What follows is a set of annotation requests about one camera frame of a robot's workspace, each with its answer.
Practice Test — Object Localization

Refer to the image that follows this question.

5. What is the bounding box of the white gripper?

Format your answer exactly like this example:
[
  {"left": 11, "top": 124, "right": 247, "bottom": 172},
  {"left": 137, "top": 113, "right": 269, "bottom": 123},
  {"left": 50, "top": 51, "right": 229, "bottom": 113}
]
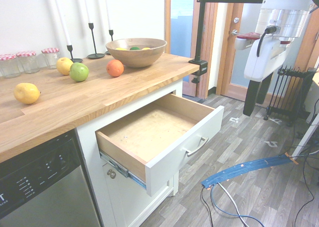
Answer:
[{"left": 243, "top": 34, "right": 292, "bottom": 117}]

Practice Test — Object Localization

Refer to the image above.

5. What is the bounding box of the brushed metal drawer handle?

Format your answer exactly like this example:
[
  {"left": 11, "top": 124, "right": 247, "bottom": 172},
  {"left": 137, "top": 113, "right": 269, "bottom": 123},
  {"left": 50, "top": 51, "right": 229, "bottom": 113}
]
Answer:
[{"left": 182, "top": 136, "right": 209, "bottom": 158}]

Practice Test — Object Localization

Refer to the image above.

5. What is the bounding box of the white wooden drawer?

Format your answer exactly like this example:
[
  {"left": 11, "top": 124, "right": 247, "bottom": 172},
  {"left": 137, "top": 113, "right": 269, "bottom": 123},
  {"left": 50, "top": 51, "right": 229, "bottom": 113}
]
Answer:
[{"left": 95, "top": 93, "right": 225, "bottom": 197}]

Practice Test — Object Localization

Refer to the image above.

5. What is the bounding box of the wooden door with glass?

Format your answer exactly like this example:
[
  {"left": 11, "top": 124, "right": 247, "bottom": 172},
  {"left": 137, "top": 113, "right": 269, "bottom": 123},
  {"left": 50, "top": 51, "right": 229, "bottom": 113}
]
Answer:
[{"left": 216, "top": 0, "right": 319, "bottom": 106}]

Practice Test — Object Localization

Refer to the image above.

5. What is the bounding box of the black oil radiator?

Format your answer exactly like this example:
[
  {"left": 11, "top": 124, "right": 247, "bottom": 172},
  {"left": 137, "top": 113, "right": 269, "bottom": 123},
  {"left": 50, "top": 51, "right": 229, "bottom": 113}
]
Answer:
[{"left": 263, "top": 65, "right": 318, "bottom": 127}]

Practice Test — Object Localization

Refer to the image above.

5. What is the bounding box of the white table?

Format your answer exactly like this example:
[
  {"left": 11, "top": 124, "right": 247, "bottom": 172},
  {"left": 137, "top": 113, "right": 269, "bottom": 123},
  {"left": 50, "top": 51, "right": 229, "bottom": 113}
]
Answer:
[{"left": 291, "top": 74, "right": 319, "bottom": 158}]

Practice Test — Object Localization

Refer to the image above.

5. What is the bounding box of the large wooden bowl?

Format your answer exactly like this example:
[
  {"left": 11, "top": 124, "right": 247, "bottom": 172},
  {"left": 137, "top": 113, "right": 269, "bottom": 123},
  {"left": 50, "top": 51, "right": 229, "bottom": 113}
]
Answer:
[{"left": 105, "top": 38, "right": 168, "bottom": 69}]

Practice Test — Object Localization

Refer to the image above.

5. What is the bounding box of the orange fruit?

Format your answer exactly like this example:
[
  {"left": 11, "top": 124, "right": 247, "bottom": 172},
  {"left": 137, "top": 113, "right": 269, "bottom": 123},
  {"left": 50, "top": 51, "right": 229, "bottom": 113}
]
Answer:
[{"left": 106, "top": 59, "right": 125, "bottom": 78}]

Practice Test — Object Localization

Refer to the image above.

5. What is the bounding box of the black candle holder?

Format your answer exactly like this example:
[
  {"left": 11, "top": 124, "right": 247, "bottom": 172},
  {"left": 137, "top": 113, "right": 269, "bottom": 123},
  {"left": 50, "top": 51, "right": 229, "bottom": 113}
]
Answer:
[
  {"left": 66, "top": 44, "right": 84, "bottom": 64},
  {"left": 105, "top": 29, "right": 115, "bottom": 56},
  {"left": 86, "top": 22, "right": 106, "bottom": 60}
]

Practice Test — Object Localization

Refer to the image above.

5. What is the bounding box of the white kitchen cabinet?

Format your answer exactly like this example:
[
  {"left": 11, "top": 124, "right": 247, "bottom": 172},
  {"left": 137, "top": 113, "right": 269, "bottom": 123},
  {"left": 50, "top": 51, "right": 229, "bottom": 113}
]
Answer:
[{"left": 75, "top": 78, "right": 184, "bottom": 227}]

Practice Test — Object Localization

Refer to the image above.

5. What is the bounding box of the green apple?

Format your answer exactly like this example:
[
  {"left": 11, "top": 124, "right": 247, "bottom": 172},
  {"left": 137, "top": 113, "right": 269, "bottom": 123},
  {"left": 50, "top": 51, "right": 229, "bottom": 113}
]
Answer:
[{"left": 69, "top": 62, "right": 90, "bottom": 83}]

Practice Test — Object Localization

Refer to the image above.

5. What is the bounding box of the yellow apple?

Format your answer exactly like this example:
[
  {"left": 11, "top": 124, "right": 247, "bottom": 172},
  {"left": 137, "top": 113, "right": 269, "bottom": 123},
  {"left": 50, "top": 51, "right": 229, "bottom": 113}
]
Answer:
[{"left": 56, "top": 57, "right": 75, "bottom": 76}]

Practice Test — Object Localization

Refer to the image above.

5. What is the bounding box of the glass jar red checked lid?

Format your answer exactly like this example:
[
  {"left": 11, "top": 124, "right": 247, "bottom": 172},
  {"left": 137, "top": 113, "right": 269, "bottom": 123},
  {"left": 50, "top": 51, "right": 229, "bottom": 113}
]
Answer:
[
  {"left": 41, "top": 47, "right": 61, "bottom": 70},
  {"left": 15, "top": 50, "right": 40, "bottom": 74},
  {"left": 0, "top": 54, "right": 21, "bottom": 79}
]

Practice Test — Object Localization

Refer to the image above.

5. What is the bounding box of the yellow lemon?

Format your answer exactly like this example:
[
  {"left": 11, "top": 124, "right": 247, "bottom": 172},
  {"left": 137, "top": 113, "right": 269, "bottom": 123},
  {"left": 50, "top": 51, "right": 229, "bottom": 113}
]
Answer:
[{"left": 13, "top": 83, "right": 41, "bottom": 105}]

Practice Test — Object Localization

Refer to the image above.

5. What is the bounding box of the stainless steel dishwasher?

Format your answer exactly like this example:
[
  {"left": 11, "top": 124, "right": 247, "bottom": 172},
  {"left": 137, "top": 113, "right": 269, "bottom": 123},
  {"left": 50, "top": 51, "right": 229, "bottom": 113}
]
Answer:
[{"left": 0, "top": 129, "right": 102, "bottom": 227}]

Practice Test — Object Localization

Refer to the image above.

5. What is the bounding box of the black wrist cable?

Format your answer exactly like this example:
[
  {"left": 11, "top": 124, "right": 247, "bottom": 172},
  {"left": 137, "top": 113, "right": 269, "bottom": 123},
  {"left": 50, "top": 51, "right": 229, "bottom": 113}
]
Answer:
[{"left": 256, "top": 25, "right": 278, "bottom": 58}]

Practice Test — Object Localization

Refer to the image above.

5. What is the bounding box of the wrist camera with red top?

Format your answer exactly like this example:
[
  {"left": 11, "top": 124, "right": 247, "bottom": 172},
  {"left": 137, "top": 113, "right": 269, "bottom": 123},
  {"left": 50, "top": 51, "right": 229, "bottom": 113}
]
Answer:
[{"left": 235, "top": 32, "right": 262, "bottom": 50}]

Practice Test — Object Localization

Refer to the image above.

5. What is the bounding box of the blue taped cable cover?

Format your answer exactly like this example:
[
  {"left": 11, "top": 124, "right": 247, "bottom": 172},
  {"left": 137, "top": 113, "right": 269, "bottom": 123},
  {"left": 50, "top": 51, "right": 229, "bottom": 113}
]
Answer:
[{"left": 200, "top": 154, "right": 299, "bottom": 189}]

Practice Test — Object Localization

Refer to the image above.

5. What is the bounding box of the wooden doorway frame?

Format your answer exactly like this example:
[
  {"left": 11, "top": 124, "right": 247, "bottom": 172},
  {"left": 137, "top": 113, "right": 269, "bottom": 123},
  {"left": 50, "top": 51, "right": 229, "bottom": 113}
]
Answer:
[{"left": 163, "top": 0, "right": 221, "bottom": 100}]

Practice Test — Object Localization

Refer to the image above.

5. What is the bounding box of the black clamp camera stand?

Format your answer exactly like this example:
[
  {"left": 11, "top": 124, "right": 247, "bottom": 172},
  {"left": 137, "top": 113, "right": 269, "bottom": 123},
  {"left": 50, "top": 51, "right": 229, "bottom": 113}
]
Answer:
[{"left": 188, "top": 0, "right": 266, "bottom": 85}]

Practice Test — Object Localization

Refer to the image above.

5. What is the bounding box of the grey cable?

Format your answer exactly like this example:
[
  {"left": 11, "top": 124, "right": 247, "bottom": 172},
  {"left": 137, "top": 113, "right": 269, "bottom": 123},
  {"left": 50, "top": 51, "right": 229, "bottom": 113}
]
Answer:
[{"left": 217, "top": 182, "right": 253, "bottom": 227}]

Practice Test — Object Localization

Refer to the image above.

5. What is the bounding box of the blue cable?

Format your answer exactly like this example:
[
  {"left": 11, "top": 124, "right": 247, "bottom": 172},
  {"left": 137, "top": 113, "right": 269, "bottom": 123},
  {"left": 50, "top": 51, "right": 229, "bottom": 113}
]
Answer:
[{"left": 210, "top": 183, "right": 265, "bottom": 227}]

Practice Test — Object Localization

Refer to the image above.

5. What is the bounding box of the metal drawer slide rail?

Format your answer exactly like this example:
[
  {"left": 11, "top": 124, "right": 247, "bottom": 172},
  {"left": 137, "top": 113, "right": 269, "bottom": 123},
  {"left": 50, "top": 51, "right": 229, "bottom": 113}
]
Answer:
[{"left": 99, "top": 151, "right": 147, "bottom": 189}]

